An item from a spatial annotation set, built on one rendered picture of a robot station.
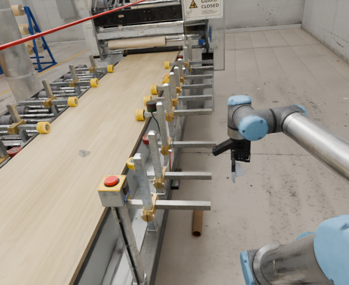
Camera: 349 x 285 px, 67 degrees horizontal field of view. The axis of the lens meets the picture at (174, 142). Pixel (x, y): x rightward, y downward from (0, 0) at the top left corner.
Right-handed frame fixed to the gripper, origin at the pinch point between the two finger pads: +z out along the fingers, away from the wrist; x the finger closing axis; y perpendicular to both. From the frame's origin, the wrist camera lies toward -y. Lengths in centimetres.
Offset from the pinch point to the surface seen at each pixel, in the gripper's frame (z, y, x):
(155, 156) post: -3.4, -37.8, 6.7
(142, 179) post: -9.0, -36.5, -18.3
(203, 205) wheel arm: 9.4, -12.6, -12.5
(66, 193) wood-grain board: 4, -77, -16
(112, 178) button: -29, -35, -42
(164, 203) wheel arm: 9.4, -30.4, -12.6
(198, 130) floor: 93, -43, 206
